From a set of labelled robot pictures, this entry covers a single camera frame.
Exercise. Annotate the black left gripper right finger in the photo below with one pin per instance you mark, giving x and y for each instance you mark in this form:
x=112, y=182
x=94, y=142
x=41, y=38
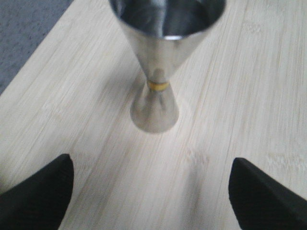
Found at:
x=261, y=203

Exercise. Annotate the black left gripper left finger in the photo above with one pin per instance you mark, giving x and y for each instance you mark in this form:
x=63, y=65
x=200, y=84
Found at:
x=39, y=202

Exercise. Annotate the light wooden cutting board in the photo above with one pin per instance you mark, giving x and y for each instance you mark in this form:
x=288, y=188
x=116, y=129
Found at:
x=242, y=93

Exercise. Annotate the silver double-cone jigger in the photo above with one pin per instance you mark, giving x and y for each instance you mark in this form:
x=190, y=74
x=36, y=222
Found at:
x=162, y=35

